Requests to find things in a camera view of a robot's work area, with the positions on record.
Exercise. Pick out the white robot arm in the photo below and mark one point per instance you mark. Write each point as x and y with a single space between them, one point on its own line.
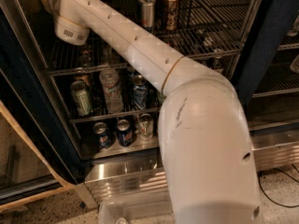
202 130

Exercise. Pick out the green can middle shelf left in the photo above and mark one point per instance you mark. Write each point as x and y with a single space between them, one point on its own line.
81 96

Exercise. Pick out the silver blue energy drink can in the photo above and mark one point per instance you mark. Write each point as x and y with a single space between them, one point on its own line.
147 14

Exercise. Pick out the brown gold tall can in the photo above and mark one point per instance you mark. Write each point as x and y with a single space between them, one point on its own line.
170 14

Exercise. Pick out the blue white striped can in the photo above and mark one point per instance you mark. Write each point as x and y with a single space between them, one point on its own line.
140 92

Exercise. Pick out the blue pepsi can left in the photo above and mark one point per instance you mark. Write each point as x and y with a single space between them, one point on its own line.
102 134

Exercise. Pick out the blue pepsi can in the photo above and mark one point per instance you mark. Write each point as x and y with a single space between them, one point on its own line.
124 132
102 134

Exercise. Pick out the blue pepsi can right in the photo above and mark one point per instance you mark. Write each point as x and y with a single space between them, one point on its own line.
124 132

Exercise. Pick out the open glass fridge door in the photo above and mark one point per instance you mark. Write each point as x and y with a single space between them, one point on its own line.
34 160

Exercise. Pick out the white green can bottom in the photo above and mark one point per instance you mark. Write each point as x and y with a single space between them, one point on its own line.
145 127

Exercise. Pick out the stainless steel fridge grille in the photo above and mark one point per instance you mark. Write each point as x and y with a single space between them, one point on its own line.
142 171

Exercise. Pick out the clear plastic water bottle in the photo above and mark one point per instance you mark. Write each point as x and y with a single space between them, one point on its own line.
110 81

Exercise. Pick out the dark bottle white label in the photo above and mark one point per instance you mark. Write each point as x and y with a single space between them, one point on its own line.
217 66

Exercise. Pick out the clear plastic bin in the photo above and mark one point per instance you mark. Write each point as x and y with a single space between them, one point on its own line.
137 210

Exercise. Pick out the middle wire fridge shelf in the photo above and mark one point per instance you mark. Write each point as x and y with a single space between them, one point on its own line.
115 115

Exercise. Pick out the wire fridge shelf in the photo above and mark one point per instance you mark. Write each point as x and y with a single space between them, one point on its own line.
115 115
204 26

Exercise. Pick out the top wire fridge shelf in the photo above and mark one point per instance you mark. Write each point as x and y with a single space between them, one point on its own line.
204 26

